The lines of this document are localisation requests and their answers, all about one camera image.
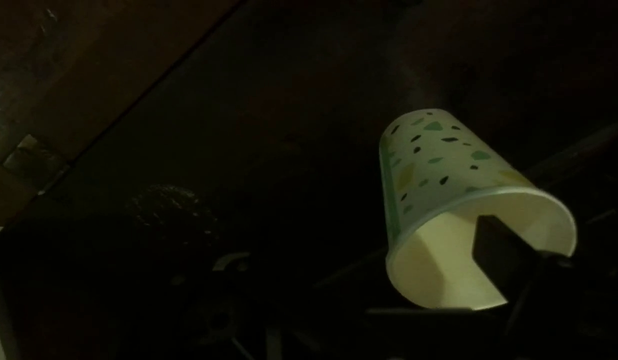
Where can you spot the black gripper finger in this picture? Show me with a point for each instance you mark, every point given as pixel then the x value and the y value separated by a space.
pixel 506 260

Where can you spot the white speckled paper cup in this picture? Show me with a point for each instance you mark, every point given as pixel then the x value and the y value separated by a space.
pixel 438 178

